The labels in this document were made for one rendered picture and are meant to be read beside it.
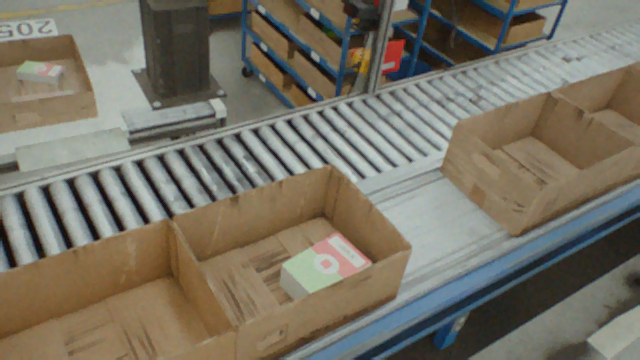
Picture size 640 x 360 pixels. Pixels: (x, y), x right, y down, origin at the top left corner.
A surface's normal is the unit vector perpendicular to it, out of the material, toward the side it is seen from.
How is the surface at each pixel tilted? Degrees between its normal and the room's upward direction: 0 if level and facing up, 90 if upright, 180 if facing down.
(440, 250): 0
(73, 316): 0
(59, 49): 89
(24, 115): 91
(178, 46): 90
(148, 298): 0
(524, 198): 90
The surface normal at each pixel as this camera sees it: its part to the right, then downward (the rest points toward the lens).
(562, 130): -0.83, 0.29
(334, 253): 0.11, -0.74
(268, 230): 0.55, 0.59
